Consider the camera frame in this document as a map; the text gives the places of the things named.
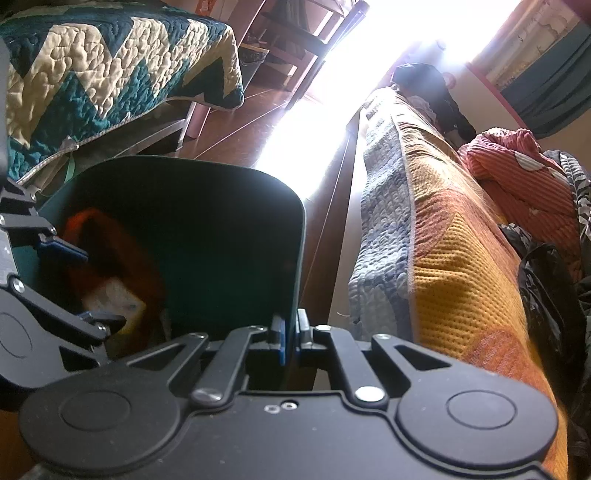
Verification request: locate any orange patchwork quilt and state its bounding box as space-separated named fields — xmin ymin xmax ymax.
xmin=347 ymin=88 xmax=574 ymax=480

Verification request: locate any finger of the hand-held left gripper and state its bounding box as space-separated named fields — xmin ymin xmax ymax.
xmin=0 ymin=276 xmax=127 ymax=370
xmin=0 ymin=181 xmax=89 ymax=267

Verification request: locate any dark bag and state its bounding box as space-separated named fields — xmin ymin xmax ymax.
xmin=392 ymin=62 xmax=477 ymax=145

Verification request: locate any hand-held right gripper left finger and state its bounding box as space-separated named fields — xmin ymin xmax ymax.
xmin=124 ymin=316 xmax=289 ymax=408

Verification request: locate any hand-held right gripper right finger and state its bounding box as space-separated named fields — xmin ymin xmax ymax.
xmin=295 ymin=309 xmax=454 ymax=406

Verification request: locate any black plastic bag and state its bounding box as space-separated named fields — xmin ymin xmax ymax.
xmin=501 ymin=223 xmax=591 ymax=480

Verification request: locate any metal bed frame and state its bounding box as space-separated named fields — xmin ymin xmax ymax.
xmin=108 ymin=102 xmax=206 ymax=158

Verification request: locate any red striped blanket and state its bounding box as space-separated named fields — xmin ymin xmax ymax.
xmin=458 ymin=128 xmax=586 ymax=278

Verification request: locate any wooden chair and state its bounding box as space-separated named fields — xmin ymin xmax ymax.
xmin=240 ymin=0 xmax=371 ymax=99

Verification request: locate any teal zigzag quilt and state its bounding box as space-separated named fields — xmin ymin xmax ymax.
xmin=0 ymin=2 xmax=245 ymax=184

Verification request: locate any dark green trash bin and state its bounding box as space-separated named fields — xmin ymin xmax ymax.
xmin=36 ymin=154 xmax=306 ymax=388

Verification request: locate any teal curtain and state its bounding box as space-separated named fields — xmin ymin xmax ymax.
xmin=500 ymin=13 xmax=591 ymax=140

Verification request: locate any white yellow packet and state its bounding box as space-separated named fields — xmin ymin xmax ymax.
xmin=82 ymin=278 xmax=149 ymax=334

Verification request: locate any black white patterned cloth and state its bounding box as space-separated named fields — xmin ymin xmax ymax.
xmin=541 ymin=148 xmax=591 ymax=243

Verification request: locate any red plastic bag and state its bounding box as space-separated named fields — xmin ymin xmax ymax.
xmin=62 ymin=208 xmax=168 ymax=333

